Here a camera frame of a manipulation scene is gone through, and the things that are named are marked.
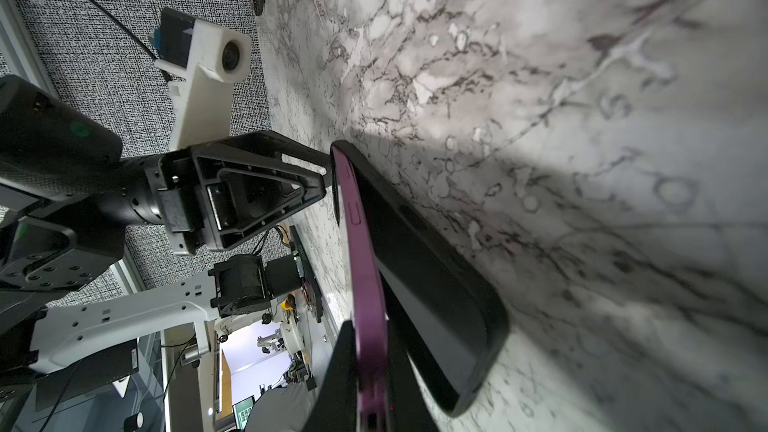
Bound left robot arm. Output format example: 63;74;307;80
1;75;331;397

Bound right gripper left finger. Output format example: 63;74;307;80
303;321;358;432

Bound black smartphone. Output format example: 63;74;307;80
331;145;457;432

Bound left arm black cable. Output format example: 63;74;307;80
0;0;172;82

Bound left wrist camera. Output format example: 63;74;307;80
154;7;252;151

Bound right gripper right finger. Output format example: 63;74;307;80
387;322;439;432

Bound black phone case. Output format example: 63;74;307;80
332;140;510;417

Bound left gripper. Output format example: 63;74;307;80
141;131;331;255

